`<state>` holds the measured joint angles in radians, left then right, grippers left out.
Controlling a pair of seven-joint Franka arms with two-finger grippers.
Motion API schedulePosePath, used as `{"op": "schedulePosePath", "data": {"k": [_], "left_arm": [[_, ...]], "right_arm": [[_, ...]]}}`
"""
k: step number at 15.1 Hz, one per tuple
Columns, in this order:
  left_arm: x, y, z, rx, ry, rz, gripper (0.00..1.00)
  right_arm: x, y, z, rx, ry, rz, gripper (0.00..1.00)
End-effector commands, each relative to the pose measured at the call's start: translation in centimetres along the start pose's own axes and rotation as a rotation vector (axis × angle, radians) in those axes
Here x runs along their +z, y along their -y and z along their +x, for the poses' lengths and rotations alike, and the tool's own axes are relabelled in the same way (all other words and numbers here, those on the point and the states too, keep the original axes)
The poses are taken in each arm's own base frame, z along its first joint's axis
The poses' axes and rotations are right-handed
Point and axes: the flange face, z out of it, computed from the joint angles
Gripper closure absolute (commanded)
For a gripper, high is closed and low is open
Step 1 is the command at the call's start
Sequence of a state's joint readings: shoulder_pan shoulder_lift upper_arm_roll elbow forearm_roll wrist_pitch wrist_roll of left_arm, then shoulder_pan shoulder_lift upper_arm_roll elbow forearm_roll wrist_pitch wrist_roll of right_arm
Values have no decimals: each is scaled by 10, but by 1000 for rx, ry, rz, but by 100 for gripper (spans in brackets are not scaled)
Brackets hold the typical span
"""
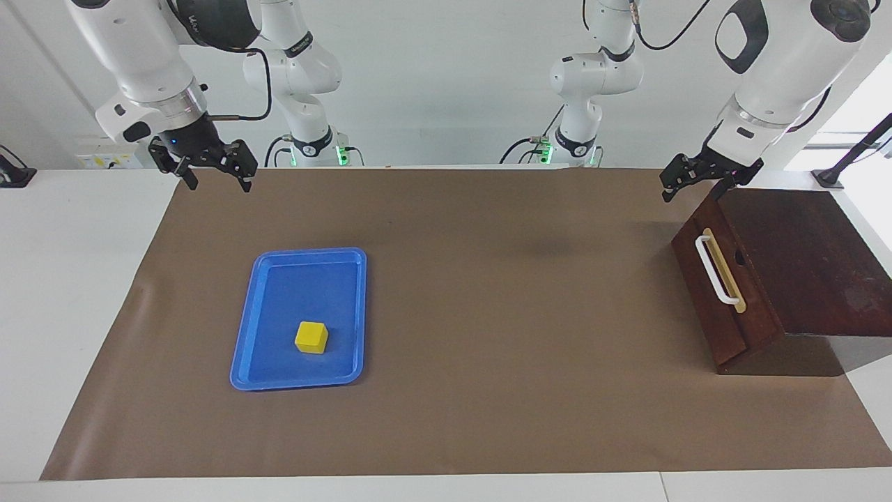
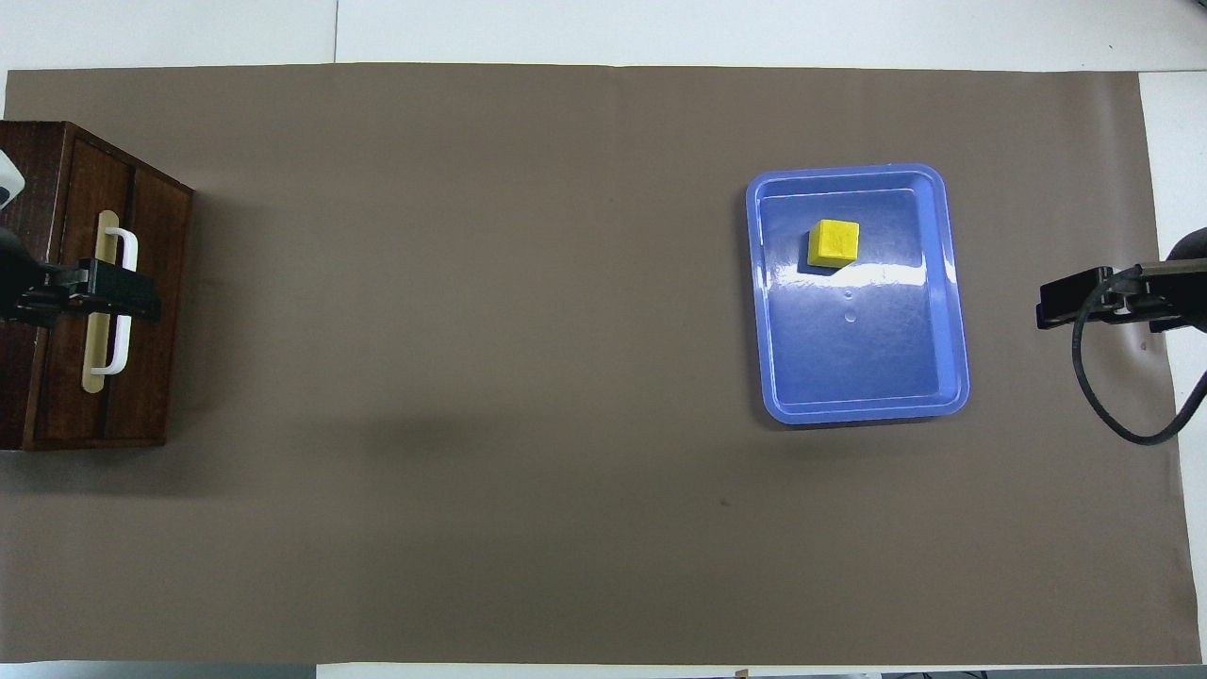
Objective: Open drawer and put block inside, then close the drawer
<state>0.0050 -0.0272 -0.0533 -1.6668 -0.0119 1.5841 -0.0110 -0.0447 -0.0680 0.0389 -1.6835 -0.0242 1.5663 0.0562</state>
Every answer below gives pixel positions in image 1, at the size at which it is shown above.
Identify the white wall outlet box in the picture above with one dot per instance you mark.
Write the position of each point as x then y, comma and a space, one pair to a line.
104, 162

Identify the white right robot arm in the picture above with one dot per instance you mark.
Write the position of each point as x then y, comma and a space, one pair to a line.
139, 56

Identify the black clamp mount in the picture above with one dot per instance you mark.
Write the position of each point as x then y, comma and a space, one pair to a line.
14, 176

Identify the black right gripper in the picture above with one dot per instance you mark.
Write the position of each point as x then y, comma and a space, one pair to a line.
194, 143

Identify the black camera stand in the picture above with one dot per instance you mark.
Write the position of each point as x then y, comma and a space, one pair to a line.
828, 178

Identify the blue plastic tray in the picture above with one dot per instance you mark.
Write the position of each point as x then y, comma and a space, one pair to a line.
300, 293

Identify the brown paper table mat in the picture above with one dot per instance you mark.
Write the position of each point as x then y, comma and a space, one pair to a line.
488, 348

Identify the yellow cube block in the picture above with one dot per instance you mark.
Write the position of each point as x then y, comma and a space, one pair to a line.
311, 338

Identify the dark brown wooden cabinet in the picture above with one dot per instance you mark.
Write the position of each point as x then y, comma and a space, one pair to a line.
815, 265

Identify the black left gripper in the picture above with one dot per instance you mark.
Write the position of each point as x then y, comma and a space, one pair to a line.
728, 166

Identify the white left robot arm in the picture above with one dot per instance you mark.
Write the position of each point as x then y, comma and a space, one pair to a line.
794, 63

